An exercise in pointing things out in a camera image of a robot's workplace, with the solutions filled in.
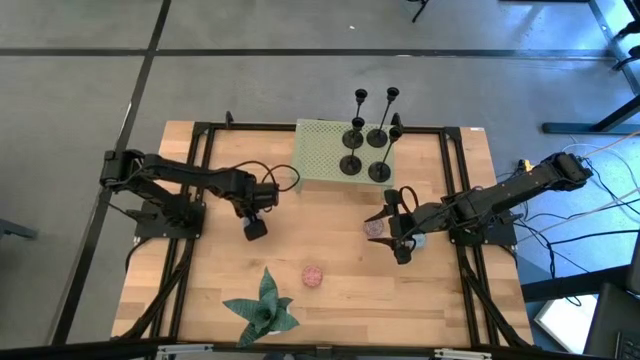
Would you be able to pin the black camera mount beam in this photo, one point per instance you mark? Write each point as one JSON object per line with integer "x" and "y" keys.
{"x": 75, "y": 350}

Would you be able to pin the teal patterned candle tin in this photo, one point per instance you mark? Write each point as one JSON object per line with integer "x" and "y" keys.
{"x": 421, "y": 241}

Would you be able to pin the pink patterned candle tin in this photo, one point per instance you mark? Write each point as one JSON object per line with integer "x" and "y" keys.
{"x": 312, "y": 276}

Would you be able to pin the green perforated metal shelf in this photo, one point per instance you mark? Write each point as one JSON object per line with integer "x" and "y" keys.
{"x": 320, "y": 150}

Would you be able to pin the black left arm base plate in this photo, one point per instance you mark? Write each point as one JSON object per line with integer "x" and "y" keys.
{"x": 150, "y": 230}

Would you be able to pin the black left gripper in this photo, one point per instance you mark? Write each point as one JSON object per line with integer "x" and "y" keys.
{"x": 262, "y": 196}

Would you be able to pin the black laptop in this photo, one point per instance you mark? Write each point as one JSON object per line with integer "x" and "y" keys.
{"x": 615, "y": 325}

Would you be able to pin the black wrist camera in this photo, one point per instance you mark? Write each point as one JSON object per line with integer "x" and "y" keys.
{"x": 256, "y": 230}
{"x": 402, "y": 256}

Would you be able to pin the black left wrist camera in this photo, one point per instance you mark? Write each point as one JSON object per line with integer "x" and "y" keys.
{"x": 256, "y": 230}

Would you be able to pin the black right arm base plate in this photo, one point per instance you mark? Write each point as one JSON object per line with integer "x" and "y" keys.
{"x": 500, "y": 237}

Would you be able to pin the black aluminium table frame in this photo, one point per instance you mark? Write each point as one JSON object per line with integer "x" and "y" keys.
{"x": 260, "y": 127}

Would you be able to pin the green snake plant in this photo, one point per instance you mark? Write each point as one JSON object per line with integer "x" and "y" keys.
{"x": 267, "y": 310}

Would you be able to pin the yellow plug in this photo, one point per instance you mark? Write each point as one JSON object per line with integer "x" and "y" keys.
{"x": 524, "y": 163}

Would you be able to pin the white plant pot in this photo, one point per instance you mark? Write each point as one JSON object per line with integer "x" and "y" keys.
{"x": 275, "y": 332}

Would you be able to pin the white flat panel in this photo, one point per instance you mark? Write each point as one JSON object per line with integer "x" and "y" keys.
{"x": 567, "y": 322}

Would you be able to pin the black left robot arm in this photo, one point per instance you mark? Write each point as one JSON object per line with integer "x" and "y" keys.
{"x": 190, "y": 175}

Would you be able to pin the black frame clamp knob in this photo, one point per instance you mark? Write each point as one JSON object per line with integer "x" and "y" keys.
{"x": 397, "y": 119}
{"x": 229, "y": 120}

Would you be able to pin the black floor beam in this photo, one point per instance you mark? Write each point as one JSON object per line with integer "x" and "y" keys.
{"x": 575, "y": 285}

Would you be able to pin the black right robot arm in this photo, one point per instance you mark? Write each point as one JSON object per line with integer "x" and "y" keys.
{"x": 520, "y": 185}

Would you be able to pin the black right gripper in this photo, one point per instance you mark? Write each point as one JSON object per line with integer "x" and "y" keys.
{"x": 417, "y": 222}

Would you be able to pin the silver metal bracket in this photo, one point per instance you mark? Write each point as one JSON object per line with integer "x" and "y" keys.
{"x": 462, "y": 354}
{"x": 185, "y": 348}

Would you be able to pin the maroon patterned candle tin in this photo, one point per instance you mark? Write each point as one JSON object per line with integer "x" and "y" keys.
{"x": 374, "y": 229}

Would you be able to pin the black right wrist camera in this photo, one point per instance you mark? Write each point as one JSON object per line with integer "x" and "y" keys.
{"x": 402, "y": 256}

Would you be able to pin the black candle stick holder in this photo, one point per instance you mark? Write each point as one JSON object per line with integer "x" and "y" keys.
{"x": 350, "y": 165}
{"x": 379, "y": 172}
{"x": 352, "y": 139}
{"x": 377, "y": 138}

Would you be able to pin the black tripod leg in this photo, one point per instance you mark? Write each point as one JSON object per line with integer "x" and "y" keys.
{"x": 419, "y": 12}

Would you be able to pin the black desk frame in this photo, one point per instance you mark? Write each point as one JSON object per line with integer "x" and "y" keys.
{"x": 570, "y": 128}

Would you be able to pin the grey floor object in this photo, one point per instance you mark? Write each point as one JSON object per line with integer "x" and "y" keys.
{"x": 15, "y": 229}

